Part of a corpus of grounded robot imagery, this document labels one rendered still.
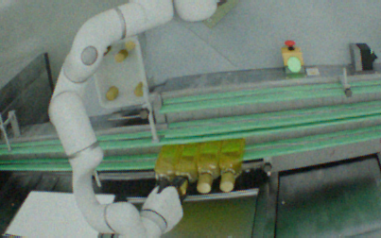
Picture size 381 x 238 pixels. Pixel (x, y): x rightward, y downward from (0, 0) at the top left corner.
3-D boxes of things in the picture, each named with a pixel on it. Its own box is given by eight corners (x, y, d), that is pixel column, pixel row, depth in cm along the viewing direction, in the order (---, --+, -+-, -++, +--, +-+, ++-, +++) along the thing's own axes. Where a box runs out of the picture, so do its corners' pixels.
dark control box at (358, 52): (351, 63, 139) (355, 71, 132) (348, 42, 136) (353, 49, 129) (368, 62, 138) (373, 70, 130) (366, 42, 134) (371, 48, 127)
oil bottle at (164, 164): (170, 150, 149) (156, 187, 130) (165, 134, 147) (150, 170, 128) (188, 148, 148) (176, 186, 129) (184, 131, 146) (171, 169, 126)
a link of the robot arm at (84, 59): (108, 14, 103) (56, 36, 98) (122, 0, 91) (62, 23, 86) (122, 64, 105) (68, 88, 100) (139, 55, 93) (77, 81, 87)
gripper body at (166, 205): (169, 240, 106) (188, 216, 115) (159, 210, 102) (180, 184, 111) (143, 235, 110) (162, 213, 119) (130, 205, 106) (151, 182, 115)
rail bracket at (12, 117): (22, 132, 169) (2, 158, 149) (12, 96, 162) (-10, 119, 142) (28, 131, 168) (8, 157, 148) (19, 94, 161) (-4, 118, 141)
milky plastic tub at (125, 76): (108, 99, 159) (100, 110, 151) (96, 40, 150) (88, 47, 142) (156, 92, 155) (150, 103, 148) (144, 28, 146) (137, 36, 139)
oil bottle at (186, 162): (188, 149, 148) (177, 186, 129) (184, 132, 146) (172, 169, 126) (207, 146, 147) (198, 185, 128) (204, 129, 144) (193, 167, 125)
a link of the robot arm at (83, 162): (104, 136, 96) (147, 223, 99) (70, 148, 102) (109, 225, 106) (82, 151, 89) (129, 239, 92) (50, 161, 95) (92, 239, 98)
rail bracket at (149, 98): (156, 130, 146) (147, 150, 135) (145, 77, 140) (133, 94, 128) (165, 129, 146) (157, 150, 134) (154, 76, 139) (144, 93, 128)
